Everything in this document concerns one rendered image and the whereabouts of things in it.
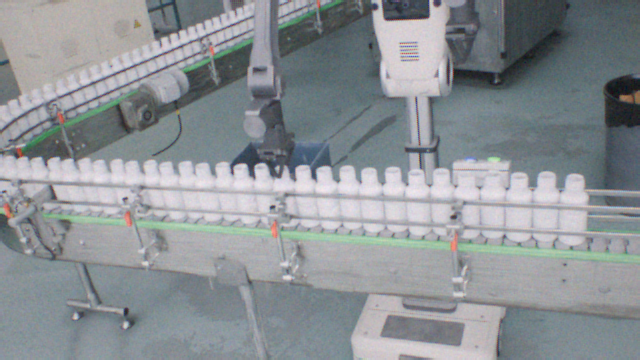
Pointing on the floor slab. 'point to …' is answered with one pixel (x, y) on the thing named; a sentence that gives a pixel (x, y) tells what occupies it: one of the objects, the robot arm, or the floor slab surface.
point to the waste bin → (622, 142)
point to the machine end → (503, 33)
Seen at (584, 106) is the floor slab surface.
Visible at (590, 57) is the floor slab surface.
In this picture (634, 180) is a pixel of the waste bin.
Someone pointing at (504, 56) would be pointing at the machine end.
